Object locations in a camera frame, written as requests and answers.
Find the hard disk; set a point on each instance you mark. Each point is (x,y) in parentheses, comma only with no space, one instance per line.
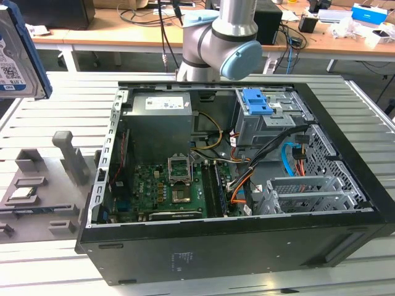
(12,55)

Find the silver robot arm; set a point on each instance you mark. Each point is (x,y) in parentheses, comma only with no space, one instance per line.
(216,40)

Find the grey metal disk bay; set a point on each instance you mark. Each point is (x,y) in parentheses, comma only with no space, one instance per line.
(311,195)

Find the grey power supply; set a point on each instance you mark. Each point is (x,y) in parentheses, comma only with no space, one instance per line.
(157,129)

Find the black RAM slot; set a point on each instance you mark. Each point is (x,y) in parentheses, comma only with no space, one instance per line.
(208,191)
(219,191)
(213,191)

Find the CPU socket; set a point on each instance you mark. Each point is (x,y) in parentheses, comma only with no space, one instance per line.
(182,195)

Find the grey metal drive cage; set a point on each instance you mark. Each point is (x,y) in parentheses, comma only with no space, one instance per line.
(253,129)

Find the green motherboard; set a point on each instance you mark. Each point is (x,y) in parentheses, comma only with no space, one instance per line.
(148,185)

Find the black graphics card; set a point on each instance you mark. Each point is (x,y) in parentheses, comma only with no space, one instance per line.
(176,215)

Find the blue drive latch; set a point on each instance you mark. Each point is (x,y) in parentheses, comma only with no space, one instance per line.
(254,103)

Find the black PC case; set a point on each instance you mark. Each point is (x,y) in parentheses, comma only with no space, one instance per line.
(216,249)

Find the wooden desk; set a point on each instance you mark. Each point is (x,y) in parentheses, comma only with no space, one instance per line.
(123,37)

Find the black computer tower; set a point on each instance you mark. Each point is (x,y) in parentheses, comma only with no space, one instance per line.
(268,24)

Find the grey parts rack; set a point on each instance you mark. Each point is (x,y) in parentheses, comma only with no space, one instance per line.
(52,185)

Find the small black box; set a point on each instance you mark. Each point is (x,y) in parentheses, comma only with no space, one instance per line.
(307,24)

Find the silver CPU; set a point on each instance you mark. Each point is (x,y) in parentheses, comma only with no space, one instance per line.
(23,192)

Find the white flat box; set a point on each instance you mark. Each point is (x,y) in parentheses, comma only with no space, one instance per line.
(331,16)

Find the clear plastic bags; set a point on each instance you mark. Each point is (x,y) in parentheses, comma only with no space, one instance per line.
(348,29)

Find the large black box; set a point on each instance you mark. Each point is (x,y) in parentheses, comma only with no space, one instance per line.
(55,12)

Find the crumpled white paper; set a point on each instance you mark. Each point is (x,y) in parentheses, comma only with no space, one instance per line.
(34,29)

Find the white box with phone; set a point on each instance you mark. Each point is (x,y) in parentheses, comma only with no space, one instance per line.
(381,38)

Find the blue and white box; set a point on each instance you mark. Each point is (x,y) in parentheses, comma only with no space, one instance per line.
(367,12)

